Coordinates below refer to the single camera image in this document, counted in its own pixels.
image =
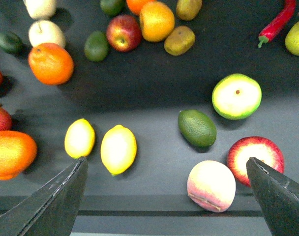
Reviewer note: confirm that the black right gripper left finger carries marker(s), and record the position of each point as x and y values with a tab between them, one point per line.
52	209

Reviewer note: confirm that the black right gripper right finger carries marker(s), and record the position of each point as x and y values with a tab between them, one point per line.
278	197

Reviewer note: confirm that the small yellow lemon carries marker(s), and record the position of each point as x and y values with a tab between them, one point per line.
79	139

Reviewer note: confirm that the large yellow lemon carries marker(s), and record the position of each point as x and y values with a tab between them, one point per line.
118	149

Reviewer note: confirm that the red apple front right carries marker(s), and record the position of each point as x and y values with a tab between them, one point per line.
254	146

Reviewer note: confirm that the yellow orange mango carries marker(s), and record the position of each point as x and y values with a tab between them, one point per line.
17	152

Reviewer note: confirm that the pink peach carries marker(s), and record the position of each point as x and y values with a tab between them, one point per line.
211	185

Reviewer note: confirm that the red apple front left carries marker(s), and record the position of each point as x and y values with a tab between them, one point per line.
5	120

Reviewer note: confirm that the green lime near front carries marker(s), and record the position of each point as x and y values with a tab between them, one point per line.
197	128

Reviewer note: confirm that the green lime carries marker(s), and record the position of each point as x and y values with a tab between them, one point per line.
112	8
96	46
197	128

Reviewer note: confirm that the green apple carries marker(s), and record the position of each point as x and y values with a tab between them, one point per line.
236	96

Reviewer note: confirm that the large orange with navel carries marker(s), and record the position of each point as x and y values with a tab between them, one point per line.
51	64

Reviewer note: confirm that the yellow green pear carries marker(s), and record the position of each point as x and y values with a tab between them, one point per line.
292	40

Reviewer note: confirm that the green lime centre lower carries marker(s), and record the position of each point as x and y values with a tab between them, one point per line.
96	46

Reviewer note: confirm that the dark green avocado left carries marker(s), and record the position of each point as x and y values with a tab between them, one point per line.
10	43

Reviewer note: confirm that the red chili pepper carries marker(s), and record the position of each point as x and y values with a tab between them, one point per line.
270	31

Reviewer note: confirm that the white pear lower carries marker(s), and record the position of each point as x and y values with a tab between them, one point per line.
45	31

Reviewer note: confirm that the white pear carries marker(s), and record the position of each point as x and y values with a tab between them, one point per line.
45	31
40	9

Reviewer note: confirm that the red yellow apple centre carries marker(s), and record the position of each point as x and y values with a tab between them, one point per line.
123	33

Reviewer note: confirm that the brown kiwi lower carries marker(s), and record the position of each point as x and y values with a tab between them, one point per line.
179	41

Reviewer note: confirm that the brown kiwi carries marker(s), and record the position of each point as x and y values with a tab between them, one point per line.
179	41
188	9

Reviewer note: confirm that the white pear upper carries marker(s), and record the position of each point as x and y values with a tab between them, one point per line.
40	9

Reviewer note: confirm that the green lime centre upper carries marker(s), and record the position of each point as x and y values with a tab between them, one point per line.
112	8

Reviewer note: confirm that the brown kiwi upper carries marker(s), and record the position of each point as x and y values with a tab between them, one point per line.
188	9

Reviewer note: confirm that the yellow orange fruit centre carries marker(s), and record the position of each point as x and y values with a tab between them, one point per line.
157	21

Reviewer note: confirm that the small orange tangerine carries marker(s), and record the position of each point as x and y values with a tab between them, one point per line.
135	6

